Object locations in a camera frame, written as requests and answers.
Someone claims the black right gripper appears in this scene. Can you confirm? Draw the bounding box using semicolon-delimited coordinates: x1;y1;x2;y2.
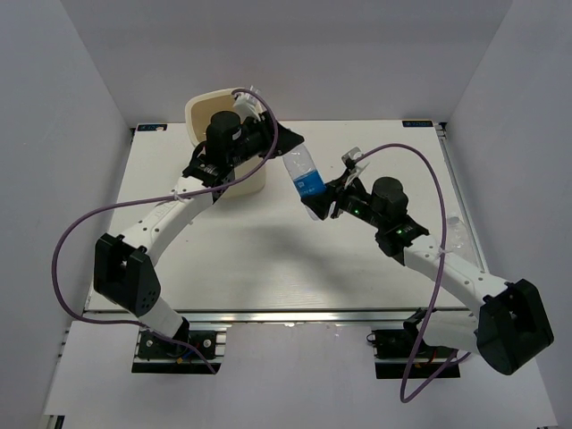
300;170;385;231

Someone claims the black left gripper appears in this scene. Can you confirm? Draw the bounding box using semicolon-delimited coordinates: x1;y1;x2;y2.
227;111;302;168

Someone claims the blue label water bottle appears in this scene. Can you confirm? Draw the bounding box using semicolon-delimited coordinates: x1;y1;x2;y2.
282;144;326;198

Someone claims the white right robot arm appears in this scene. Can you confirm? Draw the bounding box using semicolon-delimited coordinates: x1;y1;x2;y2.
301;177;554;375

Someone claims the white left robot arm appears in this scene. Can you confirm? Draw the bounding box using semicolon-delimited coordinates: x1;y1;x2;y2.
93;111;304;357

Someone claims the cream plastic bin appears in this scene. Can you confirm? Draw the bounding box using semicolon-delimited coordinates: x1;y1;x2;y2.
185;88;266;199

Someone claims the blue sticker left corner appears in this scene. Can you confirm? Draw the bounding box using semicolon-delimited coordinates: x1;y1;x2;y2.
136;123;167;132

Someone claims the blue sticker corner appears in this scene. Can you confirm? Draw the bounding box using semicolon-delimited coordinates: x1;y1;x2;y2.
136;123;167;132
401;120;433;128

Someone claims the blue sticker right corner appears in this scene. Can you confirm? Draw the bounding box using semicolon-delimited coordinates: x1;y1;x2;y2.
401;120;433;128

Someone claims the clear white-cap bottle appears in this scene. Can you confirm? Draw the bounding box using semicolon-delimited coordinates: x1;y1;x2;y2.
447;214;469;252

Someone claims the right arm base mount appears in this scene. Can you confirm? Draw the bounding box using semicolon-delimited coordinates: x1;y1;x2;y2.
366;312;466;381

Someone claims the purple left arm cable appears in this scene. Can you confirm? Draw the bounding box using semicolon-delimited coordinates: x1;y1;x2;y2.
52;88;281;374

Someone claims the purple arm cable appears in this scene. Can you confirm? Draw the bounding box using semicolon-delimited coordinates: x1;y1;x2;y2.
52;88;281;374
343;143;473;403

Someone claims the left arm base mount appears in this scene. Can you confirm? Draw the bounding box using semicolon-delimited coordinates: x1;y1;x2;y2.
131;324;229;374

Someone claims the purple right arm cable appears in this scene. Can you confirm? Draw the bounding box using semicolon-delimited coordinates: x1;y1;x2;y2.
343;143;473;403

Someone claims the aluminium table frame rail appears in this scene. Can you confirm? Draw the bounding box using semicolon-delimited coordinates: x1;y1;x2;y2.
84;307;475;330

